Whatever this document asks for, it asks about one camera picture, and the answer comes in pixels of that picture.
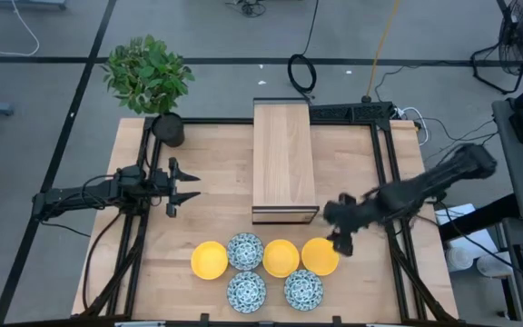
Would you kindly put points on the teal floral patterned mini bowl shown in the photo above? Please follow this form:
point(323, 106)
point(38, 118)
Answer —
point(303, 290)
point(246, 292)
point(245, 251)

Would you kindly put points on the white paper sheet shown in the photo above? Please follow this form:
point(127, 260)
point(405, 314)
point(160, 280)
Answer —
point(468, 240)

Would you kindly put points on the black floor fan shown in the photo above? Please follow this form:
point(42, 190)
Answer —
point(522, 32)

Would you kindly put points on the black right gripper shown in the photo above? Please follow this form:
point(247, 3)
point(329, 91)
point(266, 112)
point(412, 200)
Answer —
point(350, 213)

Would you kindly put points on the black diagonal bar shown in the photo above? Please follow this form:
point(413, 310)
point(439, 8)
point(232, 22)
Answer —
point(479, 220)

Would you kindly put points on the gray cart base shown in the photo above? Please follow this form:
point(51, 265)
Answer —
point(27, 3)

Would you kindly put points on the yellow mini bowl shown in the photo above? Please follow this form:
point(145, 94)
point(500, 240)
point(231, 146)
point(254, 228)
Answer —
point(281, 258)
point(317, 260)
point(209, 260)

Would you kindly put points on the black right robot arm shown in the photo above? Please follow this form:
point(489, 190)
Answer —
point(429, 184)

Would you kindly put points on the wooden shelf with black frame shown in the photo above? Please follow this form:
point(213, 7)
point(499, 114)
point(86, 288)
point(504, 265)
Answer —
point(284, 154)

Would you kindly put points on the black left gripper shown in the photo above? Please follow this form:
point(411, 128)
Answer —
point(171, 191)

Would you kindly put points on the green potted plant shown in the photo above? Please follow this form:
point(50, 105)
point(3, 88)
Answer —
point(145, 72)

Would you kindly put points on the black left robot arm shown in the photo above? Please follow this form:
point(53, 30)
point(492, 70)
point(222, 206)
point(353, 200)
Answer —
point(71, 200)

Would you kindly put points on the black aluminium table frame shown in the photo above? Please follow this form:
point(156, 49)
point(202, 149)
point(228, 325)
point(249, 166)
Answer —
point(216, 121)

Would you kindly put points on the white cup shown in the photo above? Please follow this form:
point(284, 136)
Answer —
point(493, 265)
point(459, 259)

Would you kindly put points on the black table edge clamp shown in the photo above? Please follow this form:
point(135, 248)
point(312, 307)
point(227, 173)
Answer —
point(336, 320)
point(204, 319)

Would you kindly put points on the black perforated bracket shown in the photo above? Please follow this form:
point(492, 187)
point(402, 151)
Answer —
point(352, 112)

